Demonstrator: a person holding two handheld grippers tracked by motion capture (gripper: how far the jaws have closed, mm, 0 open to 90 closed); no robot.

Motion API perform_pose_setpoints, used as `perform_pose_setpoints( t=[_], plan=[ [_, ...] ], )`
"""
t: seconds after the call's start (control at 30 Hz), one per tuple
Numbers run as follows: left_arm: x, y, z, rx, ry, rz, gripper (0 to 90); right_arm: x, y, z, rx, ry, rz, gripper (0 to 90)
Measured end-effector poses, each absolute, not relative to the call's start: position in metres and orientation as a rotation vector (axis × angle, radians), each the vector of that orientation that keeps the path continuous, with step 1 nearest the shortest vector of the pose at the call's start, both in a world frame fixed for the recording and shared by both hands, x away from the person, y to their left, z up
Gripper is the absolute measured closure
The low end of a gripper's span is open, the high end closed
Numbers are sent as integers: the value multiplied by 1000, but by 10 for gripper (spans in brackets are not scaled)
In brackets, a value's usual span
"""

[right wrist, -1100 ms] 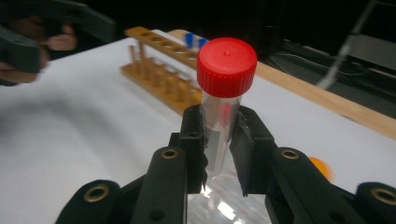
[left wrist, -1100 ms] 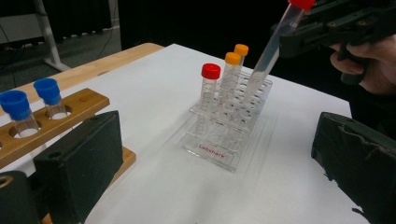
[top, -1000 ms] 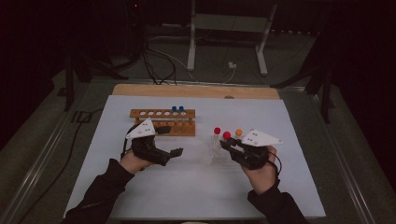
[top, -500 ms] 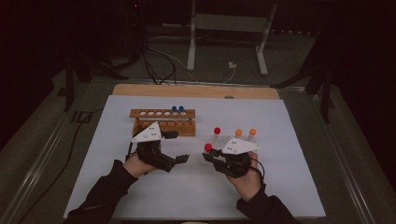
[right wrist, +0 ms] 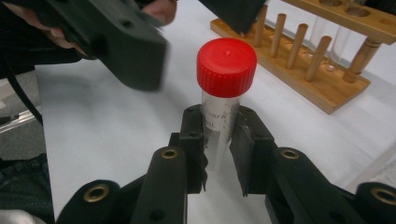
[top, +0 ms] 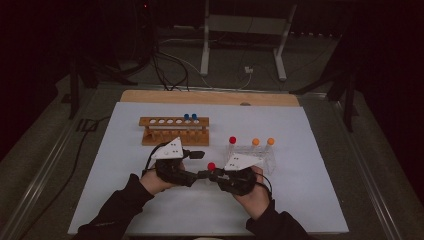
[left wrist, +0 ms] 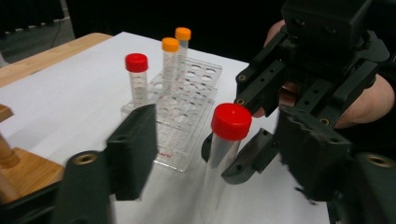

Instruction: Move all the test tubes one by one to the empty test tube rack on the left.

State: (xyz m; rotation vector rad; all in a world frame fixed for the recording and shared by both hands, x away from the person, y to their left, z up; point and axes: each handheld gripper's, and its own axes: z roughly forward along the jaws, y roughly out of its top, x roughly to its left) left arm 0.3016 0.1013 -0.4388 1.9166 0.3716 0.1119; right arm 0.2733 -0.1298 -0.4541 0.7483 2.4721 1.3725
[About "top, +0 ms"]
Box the person's left hand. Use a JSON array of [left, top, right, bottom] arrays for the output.
[[139, 167, 175, 196]]

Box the white table sheet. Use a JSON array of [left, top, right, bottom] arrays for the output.
[[67, 101, 350, 236]]

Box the black floor socket frame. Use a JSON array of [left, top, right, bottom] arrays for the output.
[[76, 118, 100, 133]]

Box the black floor cable bundle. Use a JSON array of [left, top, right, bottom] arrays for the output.
[[146, 0, 191, 92]]

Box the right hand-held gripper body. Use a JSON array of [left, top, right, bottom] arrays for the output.
[[217, 152, 265, 197]]

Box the long black floor cable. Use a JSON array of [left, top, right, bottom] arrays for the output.
[[18, 114, 113, 240]]

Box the grey metal stand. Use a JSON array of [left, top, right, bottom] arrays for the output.
[[199, 0, 298, 82]]

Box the red cap test tube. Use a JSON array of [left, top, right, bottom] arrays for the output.
[[206, 162, 218, 184], [228, 135, 238, 158]]

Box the clear acrylic test tube rack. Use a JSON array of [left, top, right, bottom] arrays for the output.
[[226, 144, 278, 177]]

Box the black tripod stand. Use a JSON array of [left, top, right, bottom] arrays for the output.
[[61, 49, 139, 120], [289, 33, 361, 133]]

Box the person's right hand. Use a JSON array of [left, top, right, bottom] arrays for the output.
[[233, 165, 273, 222]]

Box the hand-held gripper cable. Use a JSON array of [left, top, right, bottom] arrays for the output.
[[141, 143, 168, 178], [255, 172, 273, 203]]

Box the right hand-held gripper cable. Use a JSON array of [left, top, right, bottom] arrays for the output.
[[255, 172, 273, 203]]

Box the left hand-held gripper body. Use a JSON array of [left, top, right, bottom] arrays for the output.
[[150, 136, 198, 188]]

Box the left hand-held gripper cable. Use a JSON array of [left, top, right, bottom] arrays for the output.
[[141, 143, 168, 178]]

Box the wooden test tube rack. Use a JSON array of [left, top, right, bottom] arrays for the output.
[[138, 116, 210, 147]]

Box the white floor cable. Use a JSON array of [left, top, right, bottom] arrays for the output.
[[159, 38, 254, 90]]

